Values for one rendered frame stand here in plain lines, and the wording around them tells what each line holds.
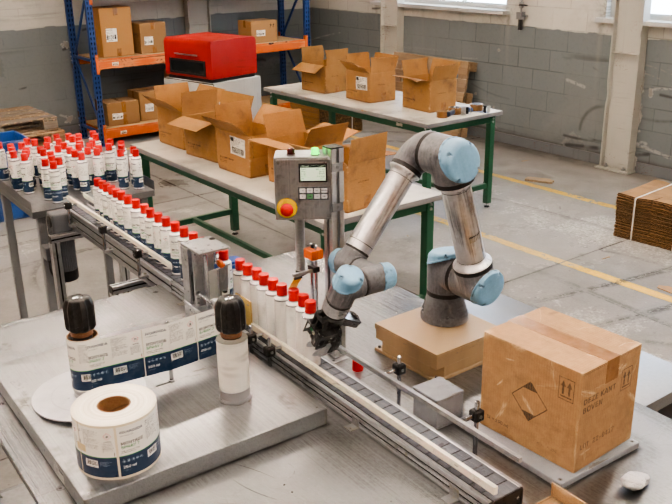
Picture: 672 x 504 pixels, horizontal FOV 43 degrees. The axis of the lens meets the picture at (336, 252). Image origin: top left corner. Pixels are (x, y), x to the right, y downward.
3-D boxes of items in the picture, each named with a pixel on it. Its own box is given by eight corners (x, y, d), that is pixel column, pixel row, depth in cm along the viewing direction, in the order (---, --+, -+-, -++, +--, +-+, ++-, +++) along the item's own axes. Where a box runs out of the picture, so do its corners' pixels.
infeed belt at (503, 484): (174, 289, 317) (173, 279, 316) (194, 284, 322) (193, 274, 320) (492, 515, 191) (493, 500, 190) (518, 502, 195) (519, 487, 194)
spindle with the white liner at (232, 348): (213, 395, 235) (206, 296, 225) (241, 385, 240) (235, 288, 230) (228, 408, 228) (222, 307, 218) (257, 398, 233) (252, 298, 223)
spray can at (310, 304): (299, 364, 252) (297, 300, 245) (313, 358, 255) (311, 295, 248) (310, 370, 248) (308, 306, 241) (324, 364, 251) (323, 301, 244)
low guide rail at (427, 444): (250, 329, 271) (250, 323, 271) (253, 328, 272) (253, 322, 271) (493, 495, 189) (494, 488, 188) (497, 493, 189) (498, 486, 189)
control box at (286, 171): (277, 211, 259) (275, 149, 252) (333, 210, 259) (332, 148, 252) (275, 221, 249) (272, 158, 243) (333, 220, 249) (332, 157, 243)
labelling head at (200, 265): (184, 315, 284) (178, 243, 275) (218, 306, 291) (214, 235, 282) (203, 330, 274) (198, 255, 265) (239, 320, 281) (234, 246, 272)
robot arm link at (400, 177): (404, 117, 245) (316, 262, 241) (429, 123, 236) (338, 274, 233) (427, 138, 252) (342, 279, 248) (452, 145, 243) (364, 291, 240)
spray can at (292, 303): (283, 351, 259) (281, 289, 252) (294, 345, 263) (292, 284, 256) (296, 356, 256) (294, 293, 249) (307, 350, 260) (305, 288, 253)
